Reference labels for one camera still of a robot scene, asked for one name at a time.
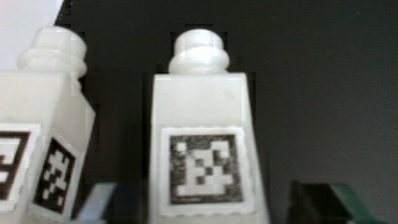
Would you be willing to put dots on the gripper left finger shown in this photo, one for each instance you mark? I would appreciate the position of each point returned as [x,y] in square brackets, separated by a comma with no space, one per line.
[95,206]

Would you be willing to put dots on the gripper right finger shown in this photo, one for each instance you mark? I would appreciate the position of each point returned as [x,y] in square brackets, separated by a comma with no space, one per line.
[326,204]

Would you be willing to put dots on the white table leg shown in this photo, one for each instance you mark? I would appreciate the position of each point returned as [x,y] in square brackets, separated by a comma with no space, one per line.
[47,119]
[205,175]

